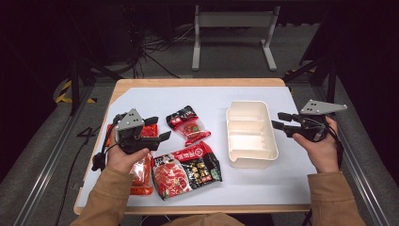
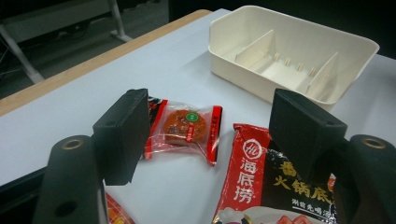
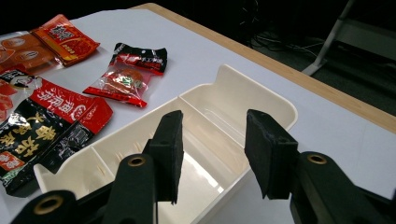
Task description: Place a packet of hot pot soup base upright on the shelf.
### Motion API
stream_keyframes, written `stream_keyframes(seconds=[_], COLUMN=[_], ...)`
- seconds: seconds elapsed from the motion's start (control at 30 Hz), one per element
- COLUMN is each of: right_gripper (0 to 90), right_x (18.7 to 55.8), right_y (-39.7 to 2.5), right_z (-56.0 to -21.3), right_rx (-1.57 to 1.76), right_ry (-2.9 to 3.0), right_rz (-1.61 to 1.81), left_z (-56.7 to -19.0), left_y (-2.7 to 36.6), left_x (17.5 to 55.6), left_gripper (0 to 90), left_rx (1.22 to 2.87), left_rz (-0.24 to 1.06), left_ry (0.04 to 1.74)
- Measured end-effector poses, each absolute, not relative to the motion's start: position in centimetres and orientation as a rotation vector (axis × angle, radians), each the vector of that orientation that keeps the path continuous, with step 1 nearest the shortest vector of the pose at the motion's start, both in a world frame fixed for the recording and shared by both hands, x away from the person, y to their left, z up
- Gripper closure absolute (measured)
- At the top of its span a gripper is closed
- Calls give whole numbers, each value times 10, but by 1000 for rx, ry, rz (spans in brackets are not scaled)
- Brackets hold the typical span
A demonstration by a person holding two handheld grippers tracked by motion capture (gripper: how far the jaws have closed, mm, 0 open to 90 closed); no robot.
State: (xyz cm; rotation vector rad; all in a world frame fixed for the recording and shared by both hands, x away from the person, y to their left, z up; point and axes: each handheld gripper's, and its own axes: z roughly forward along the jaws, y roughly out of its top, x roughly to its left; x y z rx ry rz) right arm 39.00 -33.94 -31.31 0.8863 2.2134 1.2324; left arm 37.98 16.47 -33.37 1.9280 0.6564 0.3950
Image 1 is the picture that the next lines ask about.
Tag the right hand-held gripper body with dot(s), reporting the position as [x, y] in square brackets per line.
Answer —
[313, 108]

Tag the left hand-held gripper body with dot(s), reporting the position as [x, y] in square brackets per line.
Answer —
[130, 124]

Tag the small red and black packet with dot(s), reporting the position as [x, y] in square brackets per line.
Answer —
[189, 127]

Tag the white plastic container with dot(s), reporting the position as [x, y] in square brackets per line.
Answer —
[251, 138]

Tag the large red and black packet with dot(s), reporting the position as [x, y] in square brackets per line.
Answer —
[185, 172]

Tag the orange snack packet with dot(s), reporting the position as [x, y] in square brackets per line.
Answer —
[142, 175]

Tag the person's left hand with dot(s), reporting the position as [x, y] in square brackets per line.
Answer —
[122, 161]

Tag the person's right hand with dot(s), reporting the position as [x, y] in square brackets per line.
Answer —
[324, 153]

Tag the wooden table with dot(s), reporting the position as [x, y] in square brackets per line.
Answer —
[188, 82]

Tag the white table mat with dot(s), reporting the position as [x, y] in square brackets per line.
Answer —
[251, 185]

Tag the yellow and black floor tape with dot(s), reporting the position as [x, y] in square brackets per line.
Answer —
[62, 94]

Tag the person's lap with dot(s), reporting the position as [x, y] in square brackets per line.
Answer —
[204, 220]

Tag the grey metal stand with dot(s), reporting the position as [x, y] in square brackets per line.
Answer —
[235, 19]

